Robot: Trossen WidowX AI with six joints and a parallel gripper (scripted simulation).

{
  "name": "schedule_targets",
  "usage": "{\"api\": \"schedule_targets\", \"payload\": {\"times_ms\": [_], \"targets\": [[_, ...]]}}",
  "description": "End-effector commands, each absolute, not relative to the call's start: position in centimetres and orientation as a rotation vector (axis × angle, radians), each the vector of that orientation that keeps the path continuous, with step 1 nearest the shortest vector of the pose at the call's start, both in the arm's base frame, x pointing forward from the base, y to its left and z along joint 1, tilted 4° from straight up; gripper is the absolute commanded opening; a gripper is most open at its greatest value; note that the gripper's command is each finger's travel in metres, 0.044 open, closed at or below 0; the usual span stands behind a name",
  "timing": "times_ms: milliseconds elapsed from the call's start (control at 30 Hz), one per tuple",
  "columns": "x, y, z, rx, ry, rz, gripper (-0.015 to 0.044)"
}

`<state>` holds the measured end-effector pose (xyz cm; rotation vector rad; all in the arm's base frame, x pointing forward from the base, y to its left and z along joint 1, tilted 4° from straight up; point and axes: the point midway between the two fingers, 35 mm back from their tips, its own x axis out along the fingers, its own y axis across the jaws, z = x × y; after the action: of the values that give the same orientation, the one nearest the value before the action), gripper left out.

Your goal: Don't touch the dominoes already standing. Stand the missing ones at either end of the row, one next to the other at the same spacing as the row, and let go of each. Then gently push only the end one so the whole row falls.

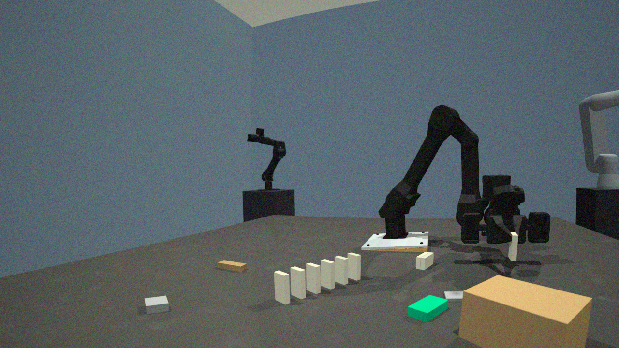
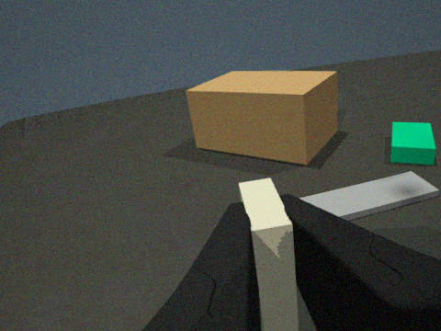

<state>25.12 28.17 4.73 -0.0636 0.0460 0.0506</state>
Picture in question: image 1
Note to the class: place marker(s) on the green rectangular block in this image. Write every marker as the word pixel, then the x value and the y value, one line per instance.
pixel 427 308

